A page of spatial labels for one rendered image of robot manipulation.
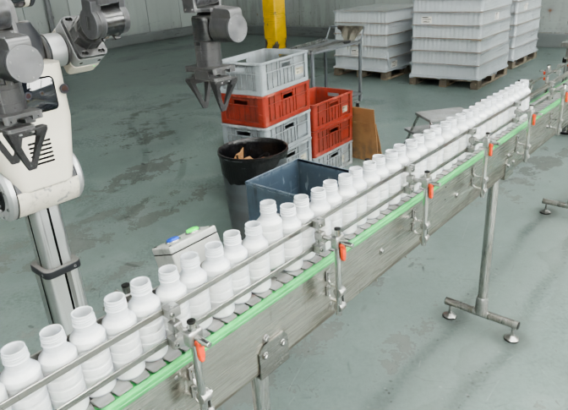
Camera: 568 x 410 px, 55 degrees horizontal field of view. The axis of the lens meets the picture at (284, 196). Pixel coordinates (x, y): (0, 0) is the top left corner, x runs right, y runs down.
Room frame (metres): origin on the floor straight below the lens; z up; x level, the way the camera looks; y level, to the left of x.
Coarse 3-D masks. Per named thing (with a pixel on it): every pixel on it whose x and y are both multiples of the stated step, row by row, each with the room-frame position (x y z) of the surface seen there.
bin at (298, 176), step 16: (304, 160) 2.10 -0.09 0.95; (272, 176) 2.01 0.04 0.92; (288, 176) 2.08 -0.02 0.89; (304, 176) 2.11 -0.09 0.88; (320, 176) 2.05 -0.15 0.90; (336, 176) 2.00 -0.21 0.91; (256, 192) 1.87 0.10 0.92; (272, 192) 1.82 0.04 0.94; (288, 192) 2.08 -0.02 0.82; (304, 192) 2.11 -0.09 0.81; (256, 208) 1.88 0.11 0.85
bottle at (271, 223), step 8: (264, 200) 1.15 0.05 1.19; (272, 200) 1.14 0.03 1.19; (264, 208) 1.12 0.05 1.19; (272, 208) 1.12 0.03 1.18; (264, 216) 1.12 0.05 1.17; (272, 216) 1.12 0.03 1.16; (264, 224) 1.11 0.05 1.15; (272, 224) 1.11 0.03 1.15; (280, 224) 1.12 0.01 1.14; (264, 232) 1.11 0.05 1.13; (272, 232) 1.10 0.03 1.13; (280, 232) 1.12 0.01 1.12; (272, 240) 1.10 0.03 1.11; (280, 248) 1.11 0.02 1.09; (272, 256) 1.10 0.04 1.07; (280, 256) 1.11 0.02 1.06; (272, 264) 1.10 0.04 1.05; (280, 264) 1.11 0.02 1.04
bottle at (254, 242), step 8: (248, 224) 1.10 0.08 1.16; (256, 224) 1.10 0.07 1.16; (248, 232) 1.07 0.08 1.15; (256, 232) 1.07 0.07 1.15; (248, 240) 1.07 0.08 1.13; (256, 240) 1.07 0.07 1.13; (264, 240) 1.08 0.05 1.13; (248, 248) 1.06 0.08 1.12; (256, 248) 1.06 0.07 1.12; (264, 248) 1.06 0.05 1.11; (248, 256) 1.06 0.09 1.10; (264, 256) 1.06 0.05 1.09; (248, 264) 1.06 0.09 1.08; (256, 264) 1.06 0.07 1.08; (264, 264) 1.06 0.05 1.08; (256, 272) 1.05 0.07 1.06; (264, 272) 1.06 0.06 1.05; (256, 280) 1.05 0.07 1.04; (256, 288) 1.06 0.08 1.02; (264, 288) 1.06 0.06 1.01
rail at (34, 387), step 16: (528, 96) 2.31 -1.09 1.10; (496, 112) 2.05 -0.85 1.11; (496, 128) 2.06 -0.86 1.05; (448, 144) 1.73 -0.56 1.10; (416, 160) 1.57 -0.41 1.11; (448, 160) 1.74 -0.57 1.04; (368, 192) 1.37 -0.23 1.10; (400, 192) 1.50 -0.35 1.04; (336, 208) 1.26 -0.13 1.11; (352, 224) 1.31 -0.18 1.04; (256, 256) 1.04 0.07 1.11; (224, 272) 0.97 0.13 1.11; (272, 272) 1.07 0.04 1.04; (224, 304) 0.96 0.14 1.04; (96, 320) 0.83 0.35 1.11; (144, 320) 0.82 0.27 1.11; (96, 352) 0.75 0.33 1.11; (64, 368) 0.71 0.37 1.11; (128, 368) 0.79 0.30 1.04; (32, 384) 0.67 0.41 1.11; (96, 384) 0.74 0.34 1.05; (16, 400) 0.65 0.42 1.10; (80, 400) 0.71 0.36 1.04
